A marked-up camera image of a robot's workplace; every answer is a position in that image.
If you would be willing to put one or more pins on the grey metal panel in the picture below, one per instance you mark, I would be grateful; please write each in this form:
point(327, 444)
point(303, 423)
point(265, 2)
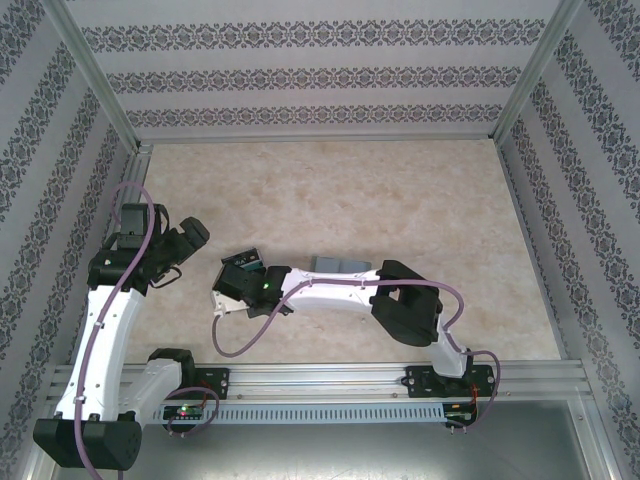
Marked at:
point(320, 452)

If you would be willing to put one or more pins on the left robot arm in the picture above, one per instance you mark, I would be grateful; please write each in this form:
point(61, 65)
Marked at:
point(110, 340)

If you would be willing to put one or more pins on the black mounting plate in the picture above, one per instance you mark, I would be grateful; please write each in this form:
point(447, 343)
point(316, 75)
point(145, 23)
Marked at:
point(217, 384)
point(417, 382)

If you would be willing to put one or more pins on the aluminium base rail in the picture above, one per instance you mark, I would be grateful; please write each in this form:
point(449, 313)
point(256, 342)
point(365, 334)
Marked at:
point(320, 382)

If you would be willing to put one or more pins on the left circuit board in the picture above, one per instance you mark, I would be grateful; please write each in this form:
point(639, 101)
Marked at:
point(185, 412)

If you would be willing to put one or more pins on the grey-blue card holder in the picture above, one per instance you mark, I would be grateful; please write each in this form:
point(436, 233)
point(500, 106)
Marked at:
point(345, 264)

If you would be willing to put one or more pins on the circuit board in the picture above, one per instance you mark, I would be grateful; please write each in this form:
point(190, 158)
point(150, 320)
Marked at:
point(460, 412)
point(185, 412)

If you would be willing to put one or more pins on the right aluminium frame post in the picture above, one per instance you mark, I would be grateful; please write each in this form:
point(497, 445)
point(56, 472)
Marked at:
point(534, 75)

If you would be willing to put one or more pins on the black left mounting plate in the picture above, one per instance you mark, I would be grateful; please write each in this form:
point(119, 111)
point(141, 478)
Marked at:
point(217, 384)

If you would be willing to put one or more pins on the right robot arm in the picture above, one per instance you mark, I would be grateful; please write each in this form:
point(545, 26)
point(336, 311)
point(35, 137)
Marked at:
point(330, 290)

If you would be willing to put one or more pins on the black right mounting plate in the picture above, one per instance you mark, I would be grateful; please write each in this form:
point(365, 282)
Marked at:
point(417, 382)

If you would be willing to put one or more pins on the aluminium rear frame bar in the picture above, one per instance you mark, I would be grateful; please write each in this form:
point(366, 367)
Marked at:
point(320, 140)

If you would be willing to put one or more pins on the right circuit board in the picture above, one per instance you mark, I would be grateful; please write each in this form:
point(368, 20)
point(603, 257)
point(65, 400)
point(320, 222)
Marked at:
point(460, 412)

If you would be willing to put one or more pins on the teal credit card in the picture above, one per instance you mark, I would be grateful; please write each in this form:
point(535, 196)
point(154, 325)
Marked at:
point(256, 267)

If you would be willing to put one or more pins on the left aluminium frame post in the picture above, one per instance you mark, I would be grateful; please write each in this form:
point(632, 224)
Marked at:
point(102, 75)

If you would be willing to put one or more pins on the aluminium frame post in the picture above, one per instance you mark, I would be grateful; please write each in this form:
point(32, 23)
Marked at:
point(534, 75)
point(102, 75)

